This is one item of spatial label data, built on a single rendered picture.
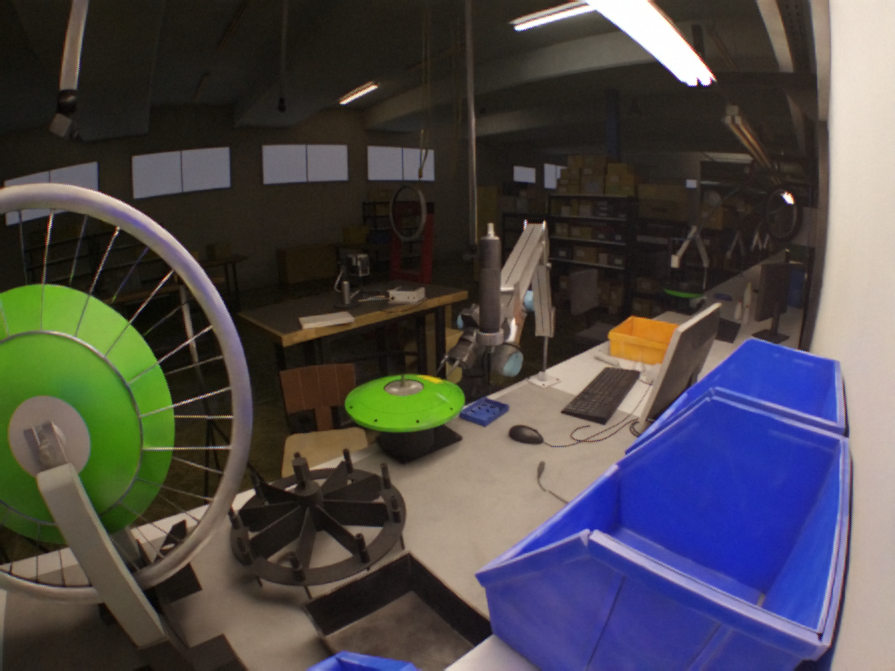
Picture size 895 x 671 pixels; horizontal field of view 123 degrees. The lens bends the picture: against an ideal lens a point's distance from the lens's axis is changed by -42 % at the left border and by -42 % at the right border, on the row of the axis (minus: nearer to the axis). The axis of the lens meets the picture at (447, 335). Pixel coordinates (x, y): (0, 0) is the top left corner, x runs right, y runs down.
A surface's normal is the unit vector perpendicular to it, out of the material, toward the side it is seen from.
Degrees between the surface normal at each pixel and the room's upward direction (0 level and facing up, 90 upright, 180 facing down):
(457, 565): 0
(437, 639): 0
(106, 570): 87
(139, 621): 87
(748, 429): 88
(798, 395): 88
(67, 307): 68
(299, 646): 0
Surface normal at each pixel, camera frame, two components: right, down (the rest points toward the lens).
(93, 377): 0.80, 0.07
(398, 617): -0.02, -0.95
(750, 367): -0.76, 0.17
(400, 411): 0.00, -0.79
